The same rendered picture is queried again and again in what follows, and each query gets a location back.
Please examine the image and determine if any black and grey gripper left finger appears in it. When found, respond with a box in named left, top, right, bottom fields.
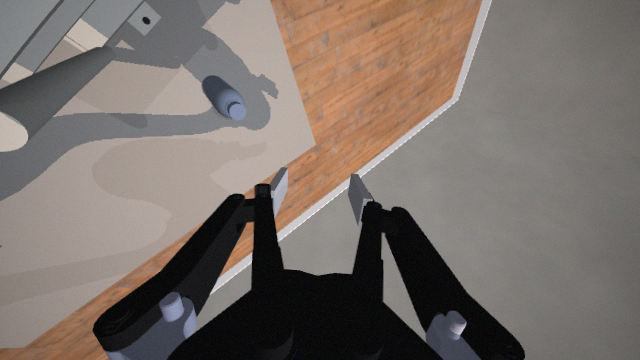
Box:
left=93, top=167, right=294, bottom=360

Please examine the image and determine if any blue-grey bottle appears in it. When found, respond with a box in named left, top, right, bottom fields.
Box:
left=202, top=75, right=246, bottom=120

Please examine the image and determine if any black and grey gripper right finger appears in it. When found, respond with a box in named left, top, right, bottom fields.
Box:
left=338, top=173, right=525, bottom=360

